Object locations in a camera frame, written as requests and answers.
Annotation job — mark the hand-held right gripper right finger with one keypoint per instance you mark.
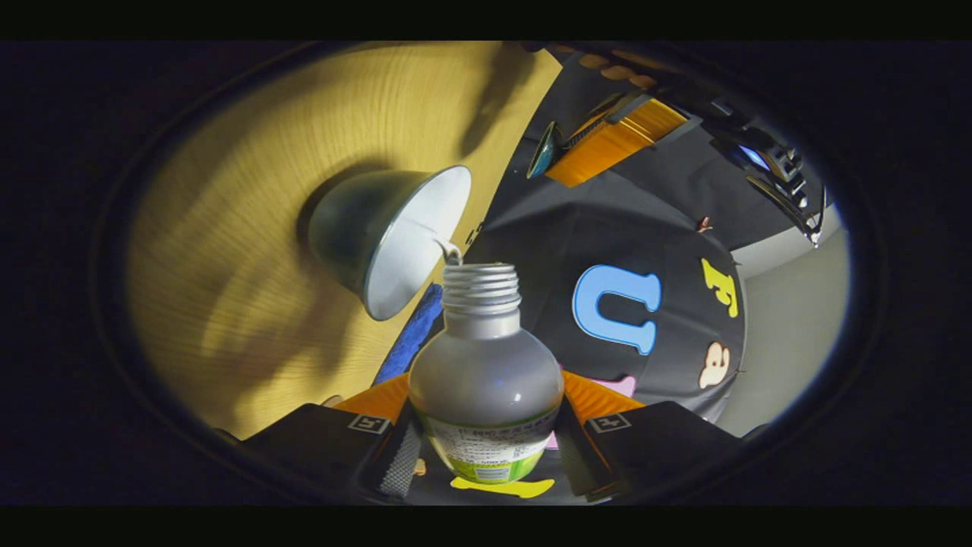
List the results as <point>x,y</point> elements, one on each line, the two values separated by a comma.
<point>581,463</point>

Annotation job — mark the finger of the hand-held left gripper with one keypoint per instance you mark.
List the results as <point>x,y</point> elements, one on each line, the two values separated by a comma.
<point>615,144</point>

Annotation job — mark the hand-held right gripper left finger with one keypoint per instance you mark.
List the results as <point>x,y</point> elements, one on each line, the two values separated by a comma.
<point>395,460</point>

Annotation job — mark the blue teacup lid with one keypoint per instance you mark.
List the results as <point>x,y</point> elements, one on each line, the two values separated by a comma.
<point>543,152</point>

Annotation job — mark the silver water bottle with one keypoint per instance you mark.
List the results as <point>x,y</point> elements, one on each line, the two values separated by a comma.
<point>486,372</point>

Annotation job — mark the copper clip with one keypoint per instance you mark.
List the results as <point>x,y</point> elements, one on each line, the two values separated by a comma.
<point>705,224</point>

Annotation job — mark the black backdrop cloth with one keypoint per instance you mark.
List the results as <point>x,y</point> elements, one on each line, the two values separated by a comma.
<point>569,228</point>

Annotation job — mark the blue towel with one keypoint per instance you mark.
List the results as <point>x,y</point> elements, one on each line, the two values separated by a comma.
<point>414,334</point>

